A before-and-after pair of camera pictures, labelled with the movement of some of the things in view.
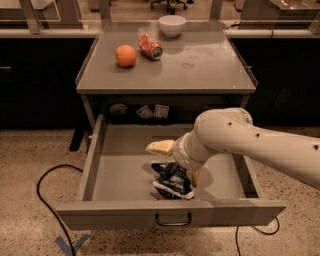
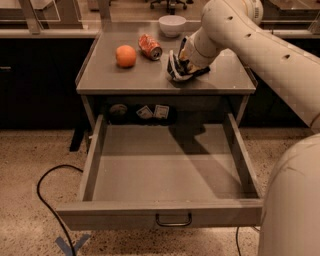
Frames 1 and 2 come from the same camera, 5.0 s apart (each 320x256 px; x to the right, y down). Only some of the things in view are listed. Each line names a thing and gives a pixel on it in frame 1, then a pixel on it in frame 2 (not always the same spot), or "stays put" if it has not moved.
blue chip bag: [173, 180] → [178, 69]
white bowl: [172, 25] stays put
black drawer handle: [174, 224] stays put
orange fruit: [125, 56] stays put
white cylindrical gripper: [179, 150] → [194, 51]
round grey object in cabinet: [118, 108] stays put
